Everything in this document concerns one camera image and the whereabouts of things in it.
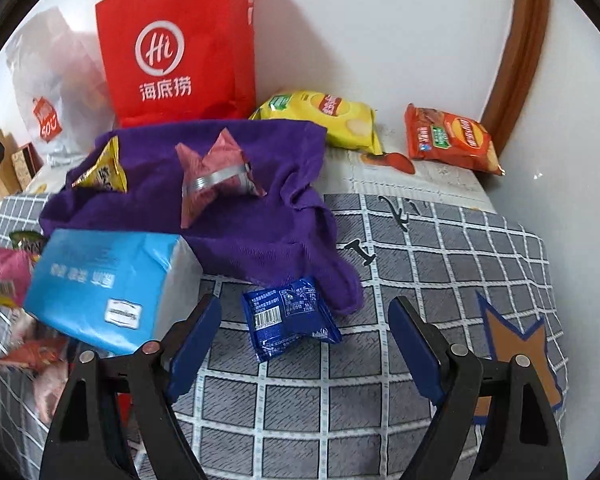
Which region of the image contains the green snack packet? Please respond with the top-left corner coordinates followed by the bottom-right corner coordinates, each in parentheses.
top-left (9, 230), bottom-right (46, 256)

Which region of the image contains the pink silver-band snack packet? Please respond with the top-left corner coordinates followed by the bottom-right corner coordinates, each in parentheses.
top-left (175, 128), bottom-right (267, 229)

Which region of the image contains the brown wooden frame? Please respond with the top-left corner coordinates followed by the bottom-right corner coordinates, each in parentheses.
top-left (480, 0), bottom-right (553, 158)

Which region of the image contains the blue snack packet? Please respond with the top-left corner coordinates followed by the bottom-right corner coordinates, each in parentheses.
top-left (241, 277), bottom-right (343, 363)

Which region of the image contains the purple towel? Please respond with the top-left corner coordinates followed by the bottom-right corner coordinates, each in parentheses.
top-left (39, 120), bottom-right (365, 316)

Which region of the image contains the white plastic bag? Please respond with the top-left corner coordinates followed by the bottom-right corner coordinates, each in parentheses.
top-left (5, 6), bottom-right (116, 166)

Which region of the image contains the orange chip bag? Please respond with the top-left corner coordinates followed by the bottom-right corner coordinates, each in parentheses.
top-left (404, 103), bottom-right (507, 177)

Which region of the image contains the red paper bag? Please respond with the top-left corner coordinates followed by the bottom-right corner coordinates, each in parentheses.
top-left (95, 0), bottom-right (257, 128)

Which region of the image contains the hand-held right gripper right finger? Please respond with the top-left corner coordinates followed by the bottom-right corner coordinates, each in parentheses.
top-left (387, 296), bottom-right (568, 480)

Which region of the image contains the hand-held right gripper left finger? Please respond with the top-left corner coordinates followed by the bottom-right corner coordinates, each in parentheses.
top-left (39, 294), bottom-right (223, 480)

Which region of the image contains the white printed cloth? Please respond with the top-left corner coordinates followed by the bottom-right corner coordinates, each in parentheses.
top-left (320, 142), bottom-right (496, 211)

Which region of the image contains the magenta snack packet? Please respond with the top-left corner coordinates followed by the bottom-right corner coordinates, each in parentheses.
top-left (0, 247), bottom-right (36, 306)

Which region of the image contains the pale pink snack packet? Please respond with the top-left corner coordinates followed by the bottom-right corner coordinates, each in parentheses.
top-left (32, 362), bottom-right (73, 423)

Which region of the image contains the yellow chip bag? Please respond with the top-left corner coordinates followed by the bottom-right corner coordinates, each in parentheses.
top-left (248, 90), bottom-right (383, 156)

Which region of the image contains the blue tissue pack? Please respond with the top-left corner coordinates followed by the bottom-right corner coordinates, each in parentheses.
top-left (22, 228), bottom-right (206, 356)

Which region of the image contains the orange long snack packet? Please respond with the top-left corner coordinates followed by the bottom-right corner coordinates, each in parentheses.
top-left (0, 337), bottom-right (70, 373)

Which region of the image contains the yellow black-print snack packet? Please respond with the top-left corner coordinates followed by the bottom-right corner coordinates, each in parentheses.
top-left (71, 137), bottom-right (129, 193)

